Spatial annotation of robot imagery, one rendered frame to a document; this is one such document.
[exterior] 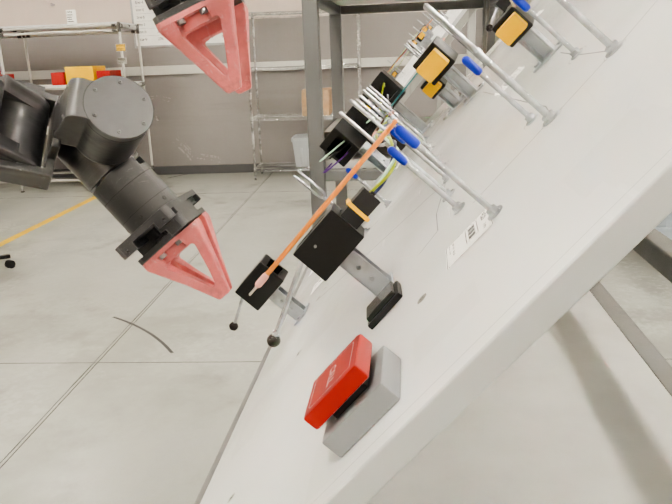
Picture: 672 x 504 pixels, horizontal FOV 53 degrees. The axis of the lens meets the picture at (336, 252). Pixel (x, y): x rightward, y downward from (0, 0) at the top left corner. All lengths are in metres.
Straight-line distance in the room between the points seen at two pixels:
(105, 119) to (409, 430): 0.35
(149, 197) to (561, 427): 0.63
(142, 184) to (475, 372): 0.39
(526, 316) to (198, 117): 8.04
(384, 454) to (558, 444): 0.59
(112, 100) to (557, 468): 0.66
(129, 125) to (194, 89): 7.74
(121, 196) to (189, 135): 7.75
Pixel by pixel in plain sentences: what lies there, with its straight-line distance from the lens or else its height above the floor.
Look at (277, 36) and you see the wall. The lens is 8.12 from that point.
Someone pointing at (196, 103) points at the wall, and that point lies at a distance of 8.34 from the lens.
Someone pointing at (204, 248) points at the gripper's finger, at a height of 1.13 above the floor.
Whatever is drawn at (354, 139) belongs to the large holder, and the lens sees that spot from 1.31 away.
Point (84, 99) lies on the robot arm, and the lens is 0.59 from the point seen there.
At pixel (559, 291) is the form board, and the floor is 1.18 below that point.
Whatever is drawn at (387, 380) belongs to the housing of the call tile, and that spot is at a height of 1.11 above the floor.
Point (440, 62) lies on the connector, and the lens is 1.10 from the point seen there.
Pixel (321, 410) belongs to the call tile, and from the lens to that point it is 0.42.
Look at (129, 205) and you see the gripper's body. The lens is 0.65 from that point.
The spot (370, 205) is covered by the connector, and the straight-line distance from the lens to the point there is 0.62.
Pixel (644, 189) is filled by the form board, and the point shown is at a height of 1.23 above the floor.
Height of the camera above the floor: 1.30
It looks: 16 degrees down
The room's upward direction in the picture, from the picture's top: 2 degrees counter-clockwise
